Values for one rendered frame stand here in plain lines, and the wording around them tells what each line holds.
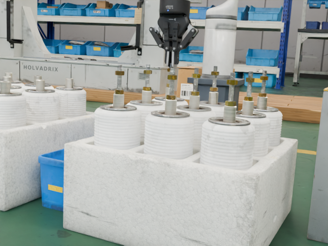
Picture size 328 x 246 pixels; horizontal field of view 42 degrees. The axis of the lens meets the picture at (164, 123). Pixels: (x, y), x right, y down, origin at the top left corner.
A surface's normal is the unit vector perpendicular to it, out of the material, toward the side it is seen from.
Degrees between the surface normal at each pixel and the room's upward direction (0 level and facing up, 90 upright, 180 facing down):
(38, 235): 0
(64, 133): 90
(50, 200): 92
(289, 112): 90
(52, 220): 0
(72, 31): 90
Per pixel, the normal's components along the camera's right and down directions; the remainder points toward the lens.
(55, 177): -0.45, 0.16
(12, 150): 0.89, 0.12
